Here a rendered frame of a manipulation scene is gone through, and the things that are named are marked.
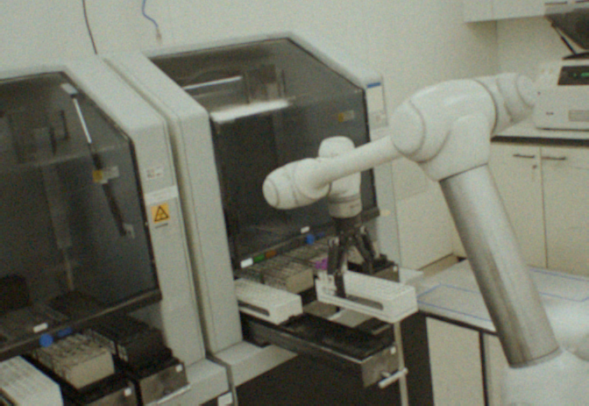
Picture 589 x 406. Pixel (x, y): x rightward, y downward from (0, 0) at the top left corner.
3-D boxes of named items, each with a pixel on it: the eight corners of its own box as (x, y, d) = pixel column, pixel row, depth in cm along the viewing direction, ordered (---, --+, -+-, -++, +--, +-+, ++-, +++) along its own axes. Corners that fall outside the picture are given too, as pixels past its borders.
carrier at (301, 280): (310, 283, 236) (308, 266, 235) (315, 285, 234) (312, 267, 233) (283, 295, 229) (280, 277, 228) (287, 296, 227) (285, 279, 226)
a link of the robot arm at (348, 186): (344, 187, 206) (308, 198, 198) (337, 132, 203) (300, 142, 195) (370, 190, 197) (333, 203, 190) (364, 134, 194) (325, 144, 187)
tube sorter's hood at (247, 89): (151, 245, 252) (118, 60, 238) (285, 201, 289) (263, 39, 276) (239, 271, 213) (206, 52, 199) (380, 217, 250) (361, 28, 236)
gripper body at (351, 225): (344, 219, 194) (348, 252, 196) (365, 211, 200) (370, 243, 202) (324, 217, 200) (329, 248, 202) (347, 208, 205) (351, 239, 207)
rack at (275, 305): (218, 306, 232) (216, 288, 231) (244, 295, 238) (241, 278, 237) (278, 328, 209) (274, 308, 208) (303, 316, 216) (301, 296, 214)
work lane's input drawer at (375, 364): (210, 325, 235) (206, 299, 233) (244, 310, 243) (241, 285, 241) (376, 395, 180) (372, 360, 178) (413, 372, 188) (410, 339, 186)
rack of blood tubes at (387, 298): (316, 300, 211) (314, 280, 210) (342, 288, 217) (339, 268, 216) (393, 323, 188) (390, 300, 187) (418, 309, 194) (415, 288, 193)
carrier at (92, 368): (111, 369, 193) (107, 349, 191) (115, 372, 191) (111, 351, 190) (70, 388, 185) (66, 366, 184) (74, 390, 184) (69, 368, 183)
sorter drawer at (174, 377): (42, 340, 241) (36, 315, 239) (81, 325, 249) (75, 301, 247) (152, 412, 185) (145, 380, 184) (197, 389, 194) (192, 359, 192)
